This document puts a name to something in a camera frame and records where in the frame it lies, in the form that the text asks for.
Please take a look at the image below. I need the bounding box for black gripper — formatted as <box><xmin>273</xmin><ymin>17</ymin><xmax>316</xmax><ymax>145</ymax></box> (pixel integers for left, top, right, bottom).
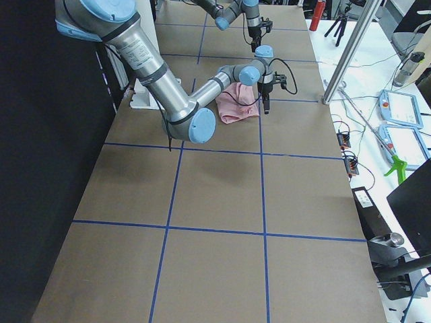
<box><xmin>248</xmin><ymin>26</ymin><xmax>261</xmax><ymax>52</ymax></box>
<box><xmin>261</xmin><ymin>81</ymin><xmax>273</xmax><ymax>115</ymax></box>

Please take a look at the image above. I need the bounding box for pink Snoopy t-shirt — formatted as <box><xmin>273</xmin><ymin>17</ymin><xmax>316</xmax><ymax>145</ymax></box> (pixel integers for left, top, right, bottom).
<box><xmin>215</xmin><ymin>83</ymin><xmax>259</xmax><ymax>124</ymax></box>

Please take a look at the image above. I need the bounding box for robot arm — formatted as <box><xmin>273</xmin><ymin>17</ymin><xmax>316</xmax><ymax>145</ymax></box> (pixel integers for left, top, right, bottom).
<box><xmin>192</xmin><ymin>0</ymin><xmax>263</xmax><ymax>52</ymax></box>
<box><xmin>55</xmin><ymin>1</ymin><xmax>273</xmax><ymax>143</ymax></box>

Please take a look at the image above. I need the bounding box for red cylinder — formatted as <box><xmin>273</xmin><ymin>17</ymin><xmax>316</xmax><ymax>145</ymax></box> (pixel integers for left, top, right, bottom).
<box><xmin>309</xmin><ymin>0</ymin><xmax>326</xmax><ymax>32</ymax></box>

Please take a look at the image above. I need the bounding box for orange terminal connector block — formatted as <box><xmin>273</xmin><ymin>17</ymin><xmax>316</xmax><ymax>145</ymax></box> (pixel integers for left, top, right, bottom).
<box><xmin>337</xmin><ymin>131</ymin><xmax>359</xmax><ymax>178</ymax></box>

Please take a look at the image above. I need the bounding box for black tripod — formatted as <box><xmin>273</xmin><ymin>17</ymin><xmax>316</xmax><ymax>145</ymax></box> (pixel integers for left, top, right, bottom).
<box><xmin>324</xmin><ymin>4</ymin><xmax>351</xmax><ymax>47</ymax></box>

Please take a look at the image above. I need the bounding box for clear plastic bag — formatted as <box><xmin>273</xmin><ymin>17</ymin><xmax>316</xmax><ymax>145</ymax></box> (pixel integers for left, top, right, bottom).
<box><xmin>316</xmin><ymin>55</ymin><xmax>374</xmax><ymax>95</ymax></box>

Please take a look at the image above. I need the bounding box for far blue teach pendant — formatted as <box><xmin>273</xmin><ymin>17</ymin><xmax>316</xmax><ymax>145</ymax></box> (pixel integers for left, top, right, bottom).
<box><xmin>378</xmin><ymin>89</ymin><xmax>424</xmax><ymax>129</ymax></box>

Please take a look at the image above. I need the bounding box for blue teach pendant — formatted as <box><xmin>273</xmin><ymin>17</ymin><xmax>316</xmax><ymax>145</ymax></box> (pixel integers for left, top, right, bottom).
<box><xmin>378</xmin><ymin>124</ymin><xmax>430</xmax><ymax>171</ymax></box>
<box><xmin>378</xmin><ymin>89</ymin><xmax>424</xmax><ymax>129</ymax></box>

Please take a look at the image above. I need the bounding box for near blue teach pendant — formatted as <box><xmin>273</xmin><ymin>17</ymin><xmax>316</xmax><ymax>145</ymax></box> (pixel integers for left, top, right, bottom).
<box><xmin>378</xmin><ymin>124</ymin><xmax>430</xmax><ymax>171</ymax></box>

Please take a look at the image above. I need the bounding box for reacher grabber tool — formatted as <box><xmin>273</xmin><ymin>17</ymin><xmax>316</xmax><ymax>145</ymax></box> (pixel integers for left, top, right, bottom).
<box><xmin>337</xmin><ymin>85</ymin><xmax>407</xmax><ymax>184</ymax></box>

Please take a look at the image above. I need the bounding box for black power adapter box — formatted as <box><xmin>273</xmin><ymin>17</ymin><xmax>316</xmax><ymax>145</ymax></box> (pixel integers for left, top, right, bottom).
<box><xmin>352</xmin><ymin>186</ymin><xmax>392</xmax><ymax>240</ymax></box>

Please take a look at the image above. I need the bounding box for black monitor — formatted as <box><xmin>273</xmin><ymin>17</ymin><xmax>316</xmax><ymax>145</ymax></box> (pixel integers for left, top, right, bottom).
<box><xmin>387</xmin><ymin>160</ymin><xmax>431</xmax><ymax>256</ymax></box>

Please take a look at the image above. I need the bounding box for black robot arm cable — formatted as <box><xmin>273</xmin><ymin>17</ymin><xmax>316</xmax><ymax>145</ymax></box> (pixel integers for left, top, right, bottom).
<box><xmin>160</xmin><ymin>57</ymin><xmax>298</xmax><ymax>152</ymax></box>

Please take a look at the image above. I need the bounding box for aluminium frame post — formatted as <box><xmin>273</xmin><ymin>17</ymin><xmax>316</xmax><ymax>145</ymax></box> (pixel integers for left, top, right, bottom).
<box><xmin>322</xmin><ymin>0</ymin><xmax>381</xmax><ymax>105</ymax></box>

